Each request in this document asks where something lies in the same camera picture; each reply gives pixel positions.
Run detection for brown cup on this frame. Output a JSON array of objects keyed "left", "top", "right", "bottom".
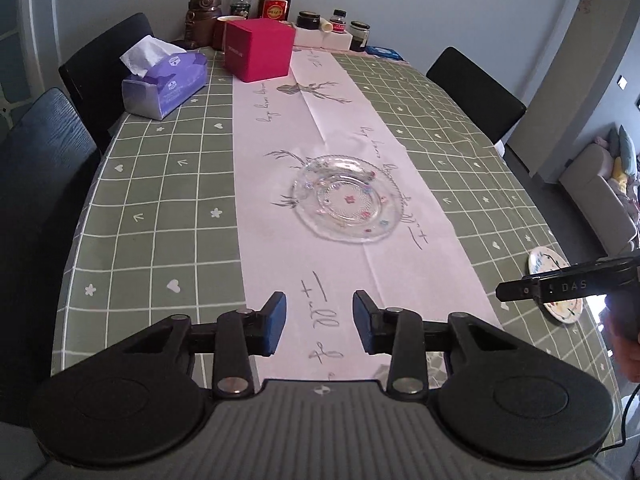
[{"left": 214, "top": 15, "right": 247, "bottom": 52}]

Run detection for white printed table runner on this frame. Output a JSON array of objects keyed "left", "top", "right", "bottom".
[{"left": 232, "top": 47, "right": 503, "bottom": 381}]

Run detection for white painted plate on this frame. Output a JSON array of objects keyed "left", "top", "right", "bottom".
[{"left": 528, "top": 246, "right": 586, "bottom": 322}]

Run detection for brown figurine jar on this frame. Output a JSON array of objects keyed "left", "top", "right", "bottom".
[{"left": 184, "top": 0, "right": 223, "bottom": 51}]

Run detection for beige sofa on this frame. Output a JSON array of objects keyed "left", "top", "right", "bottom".
[{"left": 559, "top": 142, "right": 640, "bottom": 256}]

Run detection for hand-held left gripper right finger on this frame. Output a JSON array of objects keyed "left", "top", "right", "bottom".
[{"left": 352, "top": 289, "right": 506, "bottom": 396}]

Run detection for black cable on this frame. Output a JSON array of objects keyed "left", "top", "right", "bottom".
[{"left": 602, "top": 387, "right": 640, "bottom": 453}]

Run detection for plain cream door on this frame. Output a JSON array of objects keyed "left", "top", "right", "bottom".
[{"left": 520, "top": 0, "right": 633, "bottom": 181}]

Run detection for teal cushion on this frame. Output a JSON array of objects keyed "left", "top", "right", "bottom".
[{"left": 619, "top": 125, "right": 638, "bottom": 176}]

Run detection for green checked tablecloth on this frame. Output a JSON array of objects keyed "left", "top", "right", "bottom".
[{"left": 52, "top": 42, "right": 616, "bottom": 396}]

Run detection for pink box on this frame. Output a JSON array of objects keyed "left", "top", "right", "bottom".
[{"left": 222, "top": 17, "right": 295, "bottom": 83}]

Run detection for person's right hand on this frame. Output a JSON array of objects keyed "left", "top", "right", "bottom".
[{"left": 605, "top": 290, "right": 640, "bottom": 386}]

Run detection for clear glass plate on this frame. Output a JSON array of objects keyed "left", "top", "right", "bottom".
[{"left": 292, "top": 154, "right": 412, "bottom": 245}]

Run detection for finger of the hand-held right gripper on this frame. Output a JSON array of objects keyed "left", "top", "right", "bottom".
[{"left": 496, "top": 274, "right": 546, "bottom": 303}]

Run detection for glass jar dark contents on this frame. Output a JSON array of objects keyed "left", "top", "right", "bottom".
[{"left": 349, "top": 20, "right": 371, "bottom": 52}]

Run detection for white rectangular box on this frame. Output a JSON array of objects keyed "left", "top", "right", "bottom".
[{"left": 292, "top": 27, "right": 353, "bottom": 52}]

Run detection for purple tissue box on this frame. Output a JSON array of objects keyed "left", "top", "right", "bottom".
[{"left": 120, "top": 36, "right": 209, "bottom": 121}]

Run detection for black chair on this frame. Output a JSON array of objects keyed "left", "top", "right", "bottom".
[
  {"left": 0, "top": 87, "right": 101, "bottom": 428},
  {"left": 58, "top": 12, "right": 161, "bottom": 153},
  {"left": 426, "top": 46, "right": 527, "bottom": 146}
]

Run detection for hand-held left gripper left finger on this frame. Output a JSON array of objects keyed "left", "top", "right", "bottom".
[{"left": 120, "top": 291, "right": 288, "bottom": 398}]

